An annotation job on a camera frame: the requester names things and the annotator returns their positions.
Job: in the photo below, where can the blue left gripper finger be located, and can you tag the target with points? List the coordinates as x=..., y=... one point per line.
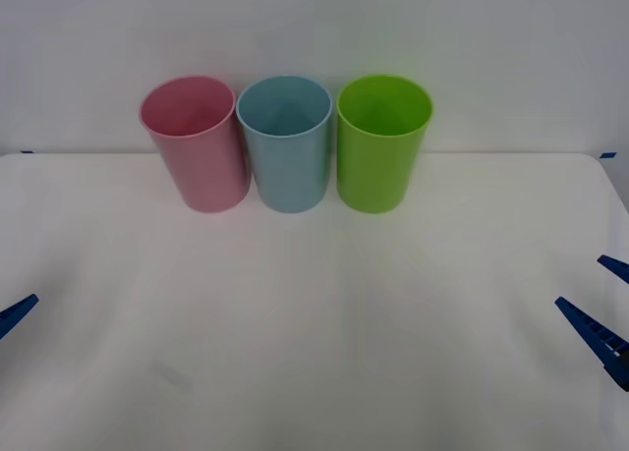
x=15, y=316

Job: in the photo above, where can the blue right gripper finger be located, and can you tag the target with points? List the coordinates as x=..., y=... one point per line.
x=597, y=335
x=616, y=266

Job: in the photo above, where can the pink plastic waste bin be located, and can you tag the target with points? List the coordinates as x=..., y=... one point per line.
x=206, y=176

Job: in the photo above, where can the green plastic waste bin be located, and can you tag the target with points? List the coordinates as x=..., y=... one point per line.
x=378, y=176

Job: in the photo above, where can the pale blue plastic waste bin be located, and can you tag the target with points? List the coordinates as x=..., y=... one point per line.
x=290, y=176

